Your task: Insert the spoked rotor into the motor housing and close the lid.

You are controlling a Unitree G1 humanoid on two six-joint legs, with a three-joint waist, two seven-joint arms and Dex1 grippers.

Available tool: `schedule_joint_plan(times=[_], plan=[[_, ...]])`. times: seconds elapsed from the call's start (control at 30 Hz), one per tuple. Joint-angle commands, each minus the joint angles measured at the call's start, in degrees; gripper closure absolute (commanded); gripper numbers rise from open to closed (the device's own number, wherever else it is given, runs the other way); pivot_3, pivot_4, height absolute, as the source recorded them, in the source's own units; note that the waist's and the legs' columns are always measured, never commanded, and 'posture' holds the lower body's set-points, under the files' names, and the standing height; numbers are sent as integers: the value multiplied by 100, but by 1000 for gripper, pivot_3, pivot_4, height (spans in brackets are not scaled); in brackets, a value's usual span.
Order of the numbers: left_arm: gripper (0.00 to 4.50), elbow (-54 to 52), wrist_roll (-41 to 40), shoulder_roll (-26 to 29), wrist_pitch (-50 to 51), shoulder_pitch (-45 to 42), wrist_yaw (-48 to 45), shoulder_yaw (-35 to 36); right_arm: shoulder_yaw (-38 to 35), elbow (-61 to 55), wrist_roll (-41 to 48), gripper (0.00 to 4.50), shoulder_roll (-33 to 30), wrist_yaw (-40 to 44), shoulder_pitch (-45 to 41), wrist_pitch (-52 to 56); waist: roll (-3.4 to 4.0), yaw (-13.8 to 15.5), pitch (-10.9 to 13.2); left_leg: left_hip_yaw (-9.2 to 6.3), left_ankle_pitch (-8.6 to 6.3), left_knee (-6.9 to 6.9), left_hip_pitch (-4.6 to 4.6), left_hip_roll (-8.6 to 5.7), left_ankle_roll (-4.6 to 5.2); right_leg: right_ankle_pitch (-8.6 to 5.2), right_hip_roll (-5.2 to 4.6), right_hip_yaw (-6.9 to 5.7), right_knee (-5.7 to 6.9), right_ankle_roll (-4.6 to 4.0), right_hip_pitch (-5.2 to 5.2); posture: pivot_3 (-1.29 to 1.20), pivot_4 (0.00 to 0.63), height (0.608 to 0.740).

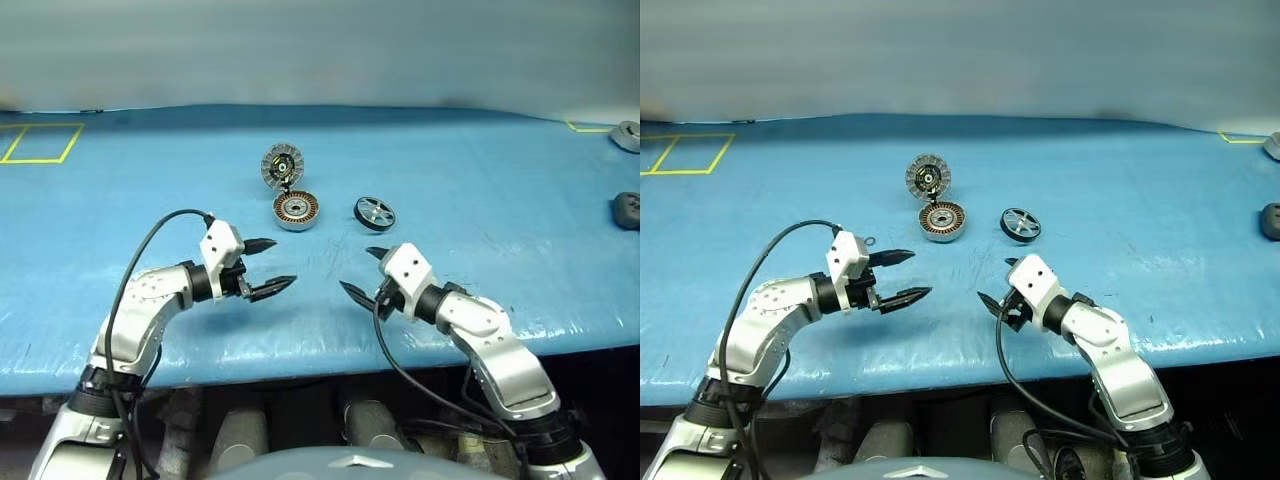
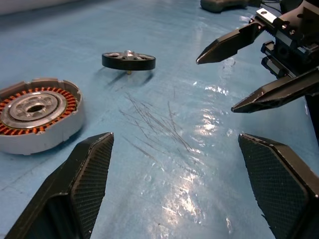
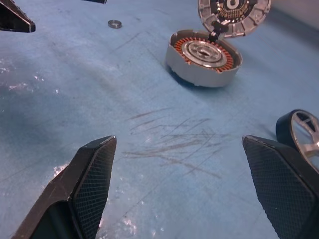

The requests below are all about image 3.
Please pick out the small grey round object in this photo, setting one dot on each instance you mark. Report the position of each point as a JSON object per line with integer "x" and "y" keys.
{"x": 179, "y": 67}

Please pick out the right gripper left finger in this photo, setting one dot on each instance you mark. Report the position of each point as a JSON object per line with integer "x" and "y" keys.
{"x": 89, "y": 189}

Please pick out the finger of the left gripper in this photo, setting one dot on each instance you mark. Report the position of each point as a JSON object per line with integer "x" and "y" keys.
{"x": 96, "y": 1}
{"x": 13, "y": 18}

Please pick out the black rotor with silver spokes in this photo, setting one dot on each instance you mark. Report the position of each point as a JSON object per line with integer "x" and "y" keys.
{"x": 284, "y": 124}

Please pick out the motor cover with circuit board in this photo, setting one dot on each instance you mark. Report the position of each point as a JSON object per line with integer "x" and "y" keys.
{"x": 251, "y": 22}

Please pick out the blue plastic table cover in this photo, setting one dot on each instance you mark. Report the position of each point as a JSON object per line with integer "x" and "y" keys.
{"x": 74, "y": 87}

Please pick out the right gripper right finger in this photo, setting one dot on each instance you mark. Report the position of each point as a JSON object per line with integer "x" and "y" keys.
{"x": 281, "y": 189}

